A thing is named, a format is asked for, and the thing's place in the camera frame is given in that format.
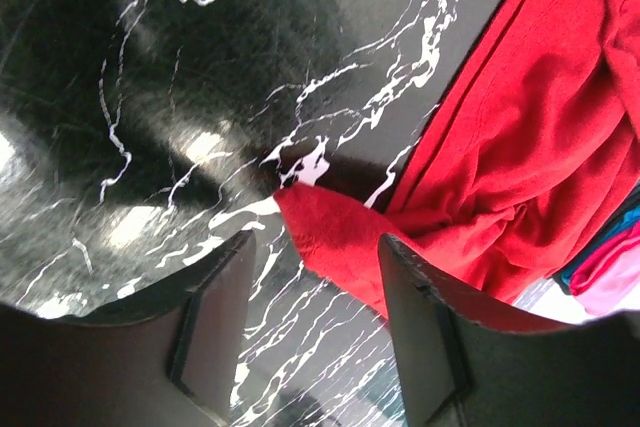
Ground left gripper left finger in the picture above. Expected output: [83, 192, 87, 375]
[1, 231, 256, 426]

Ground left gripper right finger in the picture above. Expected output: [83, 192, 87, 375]
[378, 234, 639, 426]

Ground red t shirt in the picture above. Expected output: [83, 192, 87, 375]
[275, 0, 639, 315]

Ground folded pink t shirt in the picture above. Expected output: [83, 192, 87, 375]
[572, 245, 639, 316]

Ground folded blue t shirt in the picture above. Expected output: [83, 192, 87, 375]
[558, 207, 639, 296]

